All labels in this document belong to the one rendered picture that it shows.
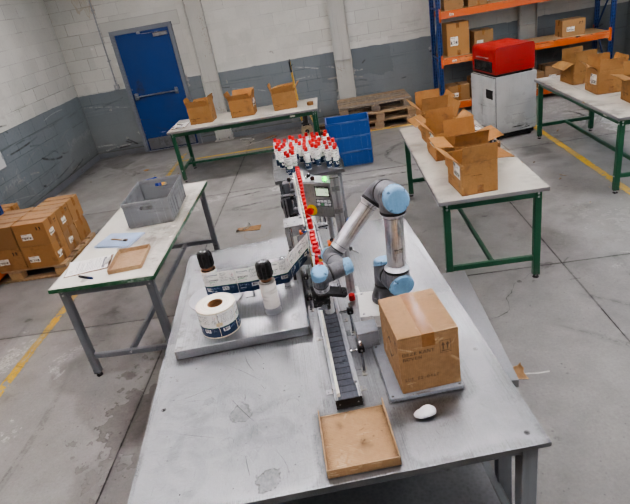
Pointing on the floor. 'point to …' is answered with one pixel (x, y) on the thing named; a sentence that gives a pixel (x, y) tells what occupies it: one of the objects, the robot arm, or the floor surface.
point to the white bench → (160, 235)
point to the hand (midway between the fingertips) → (329, 307)
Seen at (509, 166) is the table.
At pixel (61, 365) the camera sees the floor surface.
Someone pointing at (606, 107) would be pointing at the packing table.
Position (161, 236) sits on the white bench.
